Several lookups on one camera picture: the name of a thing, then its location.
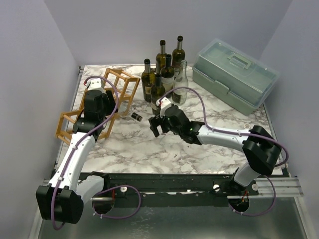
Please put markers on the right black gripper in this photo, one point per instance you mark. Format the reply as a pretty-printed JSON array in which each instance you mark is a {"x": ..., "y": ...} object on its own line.
[{"x": 159, "y": 122}]

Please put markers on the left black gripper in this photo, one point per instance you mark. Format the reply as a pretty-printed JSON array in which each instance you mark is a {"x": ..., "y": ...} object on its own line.
[{"x": 110, "y": 103}]

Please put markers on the clear square liquor bottle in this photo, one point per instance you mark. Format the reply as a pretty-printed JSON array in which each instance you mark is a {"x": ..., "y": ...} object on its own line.
[{"x": 135, "y": 115}]

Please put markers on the wooden wine rack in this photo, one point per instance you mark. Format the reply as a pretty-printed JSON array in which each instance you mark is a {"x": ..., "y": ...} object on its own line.
[{"x": 125, "y": 85}]

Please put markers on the dark green wine bottle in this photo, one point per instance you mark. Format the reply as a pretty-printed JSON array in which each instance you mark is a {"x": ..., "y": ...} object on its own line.
[
  {"x": 167, "y": 74},
  {"x": 148, "y": 79},
  {"x": 157, "y": 91}
]

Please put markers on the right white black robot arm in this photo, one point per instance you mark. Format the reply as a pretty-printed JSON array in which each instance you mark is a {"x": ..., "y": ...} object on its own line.
[{"x": 258, "y": 146}]

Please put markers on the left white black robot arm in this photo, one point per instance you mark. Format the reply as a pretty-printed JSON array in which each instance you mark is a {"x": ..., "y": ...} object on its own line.
[{"x": 63, "y": 198}]

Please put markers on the clear empty glass bottle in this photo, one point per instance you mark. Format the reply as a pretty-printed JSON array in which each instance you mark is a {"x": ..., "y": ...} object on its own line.
[{"x": 179, "y": 94}]

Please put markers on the back left green wine bottle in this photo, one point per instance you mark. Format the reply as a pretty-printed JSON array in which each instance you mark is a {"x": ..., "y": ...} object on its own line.
[{"x": 160, "y": 58}]

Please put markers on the back right green wine bottle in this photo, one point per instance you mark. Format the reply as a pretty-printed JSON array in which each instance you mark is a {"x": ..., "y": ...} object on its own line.
[{"x": 178, "y": 54}]

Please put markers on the green plastic toolbox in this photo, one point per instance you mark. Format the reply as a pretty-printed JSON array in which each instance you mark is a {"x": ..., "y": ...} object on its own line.
[{"x": 237, "y": 79}]

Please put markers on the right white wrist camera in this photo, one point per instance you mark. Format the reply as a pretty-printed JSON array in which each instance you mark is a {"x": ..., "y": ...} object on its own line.
[{"x": 162, "y": 105}]

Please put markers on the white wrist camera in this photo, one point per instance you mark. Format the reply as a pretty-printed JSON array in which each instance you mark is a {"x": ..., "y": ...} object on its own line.
[
  {"x": 162, "y": 105},
  {"x": 94, "y": 84}
]

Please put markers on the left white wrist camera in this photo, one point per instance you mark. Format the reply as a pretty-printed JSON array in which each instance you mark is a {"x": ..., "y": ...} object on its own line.
[{"x": 94, "y": 84}]

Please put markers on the black mounting rail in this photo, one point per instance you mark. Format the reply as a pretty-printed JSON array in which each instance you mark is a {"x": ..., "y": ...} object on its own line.
[{"x": 166, "y": 190}]

